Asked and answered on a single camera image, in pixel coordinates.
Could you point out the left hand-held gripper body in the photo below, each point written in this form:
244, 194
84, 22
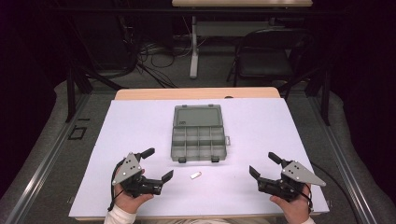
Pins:
127, 169

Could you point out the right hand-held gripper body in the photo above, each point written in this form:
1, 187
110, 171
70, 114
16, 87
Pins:
299, 174

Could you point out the small white rectangular block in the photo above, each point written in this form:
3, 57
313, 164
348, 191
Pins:
195, 175

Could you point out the grey plastic compartment box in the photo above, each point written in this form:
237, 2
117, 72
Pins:
198, 141

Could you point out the person's left hand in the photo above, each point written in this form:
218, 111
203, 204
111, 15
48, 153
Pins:
127, 202

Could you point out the person's right hand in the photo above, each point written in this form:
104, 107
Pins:
295, 210

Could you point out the white table mat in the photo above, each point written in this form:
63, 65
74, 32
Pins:
249, 140

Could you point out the black metal stand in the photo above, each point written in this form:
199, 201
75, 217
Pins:
325, 96
71, 93

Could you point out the black folding chair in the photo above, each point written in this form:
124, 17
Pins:
264, 62

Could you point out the white-legged wooden desk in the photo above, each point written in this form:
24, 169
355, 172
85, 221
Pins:
194, 46

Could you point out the grey metal floor rail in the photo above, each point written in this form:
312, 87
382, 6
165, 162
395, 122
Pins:
345, 168
40, 168

